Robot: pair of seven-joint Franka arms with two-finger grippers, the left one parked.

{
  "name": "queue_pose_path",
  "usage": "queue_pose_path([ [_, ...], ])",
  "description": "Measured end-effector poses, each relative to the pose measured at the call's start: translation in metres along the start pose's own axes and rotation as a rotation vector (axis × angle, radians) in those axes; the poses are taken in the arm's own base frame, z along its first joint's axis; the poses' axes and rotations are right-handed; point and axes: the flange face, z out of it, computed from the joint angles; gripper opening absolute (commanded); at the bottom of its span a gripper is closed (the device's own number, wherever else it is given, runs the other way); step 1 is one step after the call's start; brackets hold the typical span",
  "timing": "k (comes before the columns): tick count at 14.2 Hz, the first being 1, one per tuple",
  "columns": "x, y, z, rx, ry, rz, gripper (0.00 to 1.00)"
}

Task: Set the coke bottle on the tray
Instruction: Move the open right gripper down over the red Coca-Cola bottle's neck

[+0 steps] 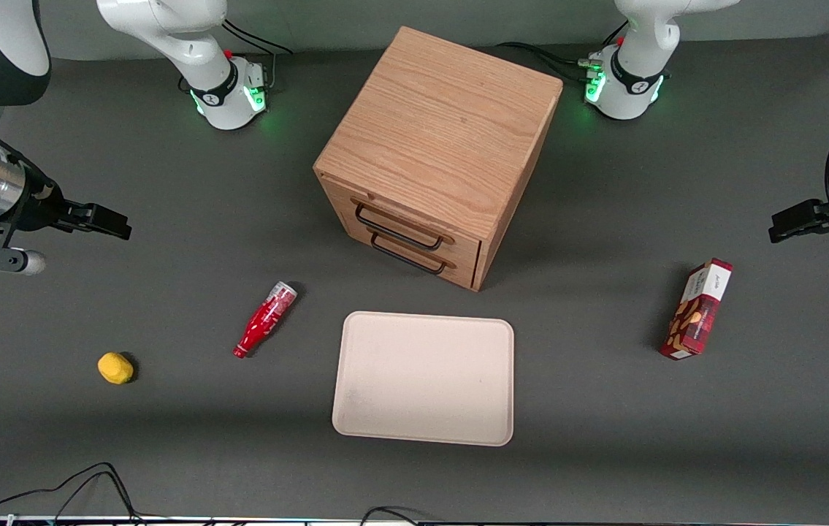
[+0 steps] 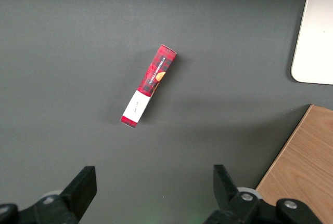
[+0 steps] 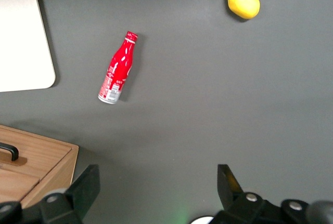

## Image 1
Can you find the red snack box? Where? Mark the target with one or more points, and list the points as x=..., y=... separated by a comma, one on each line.
x=697, y=310

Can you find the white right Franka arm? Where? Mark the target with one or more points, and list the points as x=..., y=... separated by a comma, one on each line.
x=188, y=44

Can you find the wooden drawer cabinet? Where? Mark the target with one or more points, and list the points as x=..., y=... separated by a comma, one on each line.
x=443, y=124

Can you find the wooden drawer front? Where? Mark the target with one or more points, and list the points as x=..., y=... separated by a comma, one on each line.
x=461, y=272
x=392, y=208

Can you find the beige rectangular tray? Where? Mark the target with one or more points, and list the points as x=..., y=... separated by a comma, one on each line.
x=425, y=380

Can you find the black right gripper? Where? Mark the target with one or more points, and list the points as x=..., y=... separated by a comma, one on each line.
x=40, y=208

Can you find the yellow lemon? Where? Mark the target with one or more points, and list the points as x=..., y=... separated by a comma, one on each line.
x=115, y=368

